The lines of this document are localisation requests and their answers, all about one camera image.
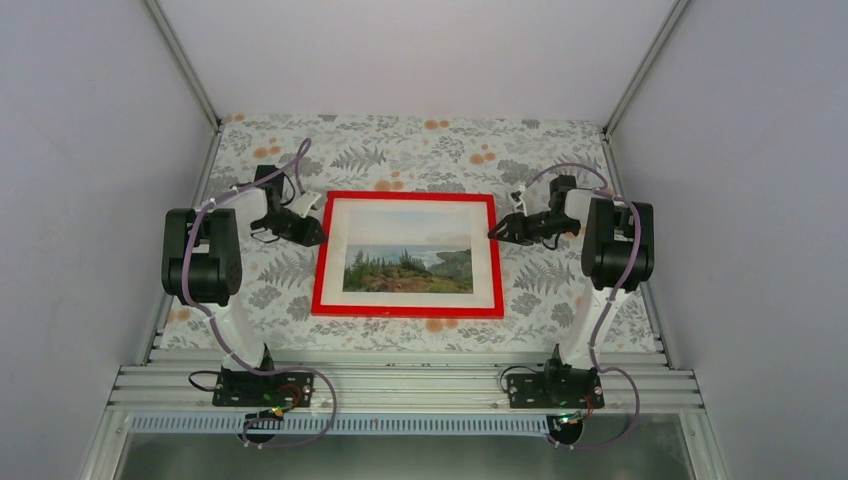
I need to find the landscape photo print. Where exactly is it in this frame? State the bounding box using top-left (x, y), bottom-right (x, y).
top-left (342, 210), bottom-right (474, 294)

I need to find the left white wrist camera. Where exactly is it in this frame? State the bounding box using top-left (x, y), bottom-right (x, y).
top-left (288, 191), bottom-right (323, 218)

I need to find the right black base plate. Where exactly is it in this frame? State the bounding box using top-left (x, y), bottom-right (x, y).
top-left (507, 370), bottom-right (605, 409)

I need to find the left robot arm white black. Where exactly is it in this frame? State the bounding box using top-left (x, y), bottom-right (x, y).
top-left (161, 165), bottom-right (327, 405)

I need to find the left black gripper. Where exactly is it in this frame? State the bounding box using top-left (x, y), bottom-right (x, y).
top-left (254, 207), bottom-right (328, 247)

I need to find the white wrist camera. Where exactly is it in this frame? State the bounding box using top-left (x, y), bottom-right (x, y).
top-left (288, 191), bottom-right (323, 218)
top-left (510, 185), bottom-right (528, 216)

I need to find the red picture frame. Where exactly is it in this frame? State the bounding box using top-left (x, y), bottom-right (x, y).
top-left (311, 190), bottom-right (505, 321)

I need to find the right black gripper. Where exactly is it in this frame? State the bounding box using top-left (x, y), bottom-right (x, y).
top-left (488, 211), bottom-right (578, 247)

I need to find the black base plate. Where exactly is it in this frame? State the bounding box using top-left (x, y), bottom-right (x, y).
top-left (507, 370), bottom-right (605, 409)
top-left (212, 370), bottom-right (314, 408)

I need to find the grey slotted cable duct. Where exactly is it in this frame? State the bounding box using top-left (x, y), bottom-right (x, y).
top-left (127, 412), bottom-right (550, 437)

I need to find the floral patterned table cloth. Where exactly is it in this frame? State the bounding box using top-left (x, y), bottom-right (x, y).
top-left (206, 114), bottom-right (608, 355)

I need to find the aluminium rail base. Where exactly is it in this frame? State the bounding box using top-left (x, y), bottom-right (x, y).
top-left (107, 349), bottom-right (704, 414)

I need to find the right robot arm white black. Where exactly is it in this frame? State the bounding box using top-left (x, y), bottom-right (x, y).
top-left (488, 175), bottom-right (655, 408)

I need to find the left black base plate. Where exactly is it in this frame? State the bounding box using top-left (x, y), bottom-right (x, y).
top-left (212, 370), bottom-right (314, 408)

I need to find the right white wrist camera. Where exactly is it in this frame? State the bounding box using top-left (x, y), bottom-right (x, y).
top-left (510, 185), bottom-right (528, 216)

